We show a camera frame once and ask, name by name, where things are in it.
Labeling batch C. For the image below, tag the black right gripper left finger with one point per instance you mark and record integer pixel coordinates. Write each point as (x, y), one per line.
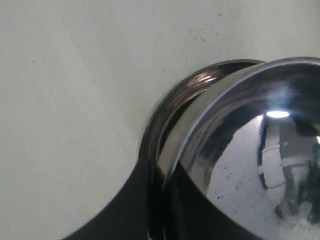
(126, 217)

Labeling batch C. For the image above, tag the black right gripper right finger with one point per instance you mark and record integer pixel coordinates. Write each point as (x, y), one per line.
(195, 218)

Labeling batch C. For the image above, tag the smooth steel bowl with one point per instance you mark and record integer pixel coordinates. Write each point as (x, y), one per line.
(251, 145)

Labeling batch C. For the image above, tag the ribbed steel bowl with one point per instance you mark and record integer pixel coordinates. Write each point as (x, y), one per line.
(172, 105)

